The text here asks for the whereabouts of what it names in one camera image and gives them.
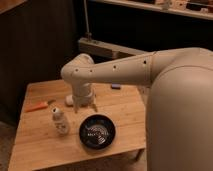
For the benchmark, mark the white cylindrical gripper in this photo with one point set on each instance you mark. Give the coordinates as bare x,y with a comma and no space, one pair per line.
83,95

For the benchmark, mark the long beige case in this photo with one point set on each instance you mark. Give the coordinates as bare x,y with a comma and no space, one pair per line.
104,49

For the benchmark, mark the black round bowl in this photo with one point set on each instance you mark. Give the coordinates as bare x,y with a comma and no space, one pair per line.
97,132

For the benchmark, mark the orange toy carrot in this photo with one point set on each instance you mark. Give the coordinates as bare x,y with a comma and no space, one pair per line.
38,106

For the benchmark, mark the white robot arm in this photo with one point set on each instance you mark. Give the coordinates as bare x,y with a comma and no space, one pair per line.
179,110

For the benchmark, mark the small purple block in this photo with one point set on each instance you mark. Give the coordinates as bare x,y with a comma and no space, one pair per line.
115,86

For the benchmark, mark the shelf with items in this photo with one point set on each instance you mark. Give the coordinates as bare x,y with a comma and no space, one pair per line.
175,7

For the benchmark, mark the small white object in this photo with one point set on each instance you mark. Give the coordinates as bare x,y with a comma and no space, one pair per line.
69,100

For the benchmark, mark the metal pole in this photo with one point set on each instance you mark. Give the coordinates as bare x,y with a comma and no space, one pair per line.
88,33

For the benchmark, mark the white plastic bottle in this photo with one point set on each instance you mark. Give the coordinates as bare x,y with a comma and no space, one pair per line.
60,121

